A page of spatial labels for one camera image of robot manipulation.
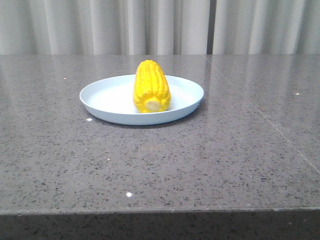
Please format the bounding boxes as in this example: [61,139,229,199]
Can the yellow corn cob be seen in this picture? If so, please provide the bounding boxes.
[132,60,171,113]

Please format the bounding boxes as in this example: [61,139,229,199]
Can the light blue round plate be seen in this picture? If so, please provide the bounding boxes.
[79,74,204,126]

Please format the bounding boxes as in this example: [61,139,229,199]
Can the white pleated curtain right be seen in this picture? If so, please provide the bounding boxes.
[212,0,320,55]

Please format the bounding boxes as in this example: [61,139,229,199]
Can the white pleated curtain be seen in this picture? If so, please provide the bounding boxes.
[212,0,320,55]
[0,0,211,55]

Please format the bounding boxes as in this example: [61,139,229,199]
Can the white pleated curtain left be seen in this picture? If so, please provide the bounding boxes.
[0,0,211,55]

